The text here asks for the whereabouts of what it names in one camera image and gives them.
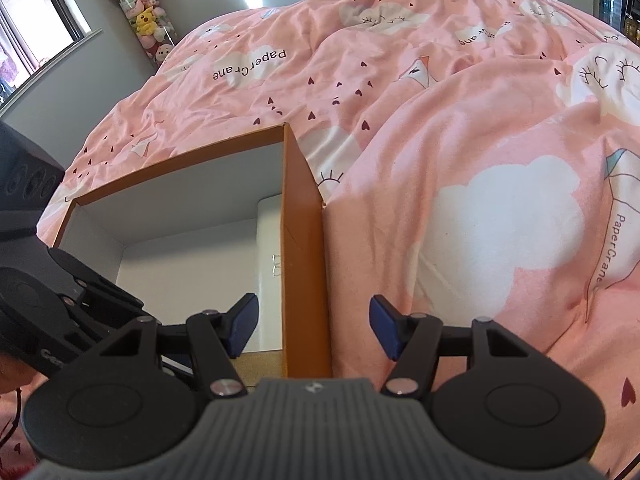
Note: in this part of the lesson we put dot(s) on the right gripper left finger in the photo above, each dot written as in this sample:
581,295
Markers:
215,339

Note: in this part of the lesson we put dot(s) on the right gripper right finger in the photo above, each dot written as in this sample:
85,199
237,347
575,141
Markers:
411,342

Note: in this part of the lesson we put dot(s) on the person's left hand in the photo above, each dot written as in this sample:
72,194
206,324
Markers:
14,373

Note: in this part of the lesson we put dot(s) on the orange cardboard box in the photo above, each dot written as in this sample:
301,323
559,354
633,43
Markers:
199,231

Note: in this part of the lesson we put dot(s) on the pink printed bed duvet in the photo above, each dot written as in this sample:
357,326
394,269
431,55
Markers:
477,160

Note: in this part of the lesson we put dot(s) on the plush toys hanging column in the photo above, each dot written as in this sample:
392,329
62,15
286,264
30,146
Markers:
150,23

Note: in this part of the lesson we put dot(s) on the black camera box left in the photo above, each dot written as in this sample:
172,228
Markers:
28,178

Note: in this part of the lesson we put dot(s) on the window with dark frame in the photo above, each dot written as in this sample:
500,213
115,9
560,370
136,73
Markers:
34,34

